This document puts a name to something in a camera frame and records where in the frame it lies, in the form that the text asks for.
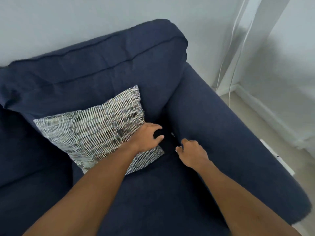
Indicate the person's right hand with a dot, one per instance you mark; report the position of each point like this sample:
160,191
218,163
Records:
193,154

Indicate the person's left hand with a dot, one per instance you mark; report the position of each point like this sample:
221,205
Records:
145,138

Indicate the person's left thumb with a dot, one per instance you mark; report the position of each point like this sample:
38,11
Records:
158,139

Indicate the person's right thumb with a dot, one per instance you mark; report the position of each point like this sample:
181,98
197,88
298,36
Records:
179,149

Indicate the person's right forearm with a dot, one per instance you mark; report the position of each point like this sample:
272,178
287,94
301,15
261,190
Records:
241,203

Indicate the person's left forearm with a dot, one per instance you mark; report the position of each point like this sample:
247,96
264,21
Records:
93,189

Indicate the navy blue fabric sofa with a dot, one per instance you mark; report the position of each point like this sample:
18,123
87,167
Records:
221,125

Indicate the navy blue sofa seat cushion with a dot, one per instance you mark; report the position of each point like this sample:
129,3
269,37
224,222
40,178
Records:
160,194

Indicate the grey white patterned throw pillow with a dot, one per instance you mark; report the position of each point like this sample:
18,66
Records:
98,130

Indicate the navy blue sofa back cushion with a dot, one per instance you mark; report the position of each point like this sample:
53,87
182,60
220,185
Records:
22,149
98,68

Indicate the white power strip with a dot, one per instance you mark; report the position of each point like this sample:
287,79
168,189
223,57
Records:
276,156

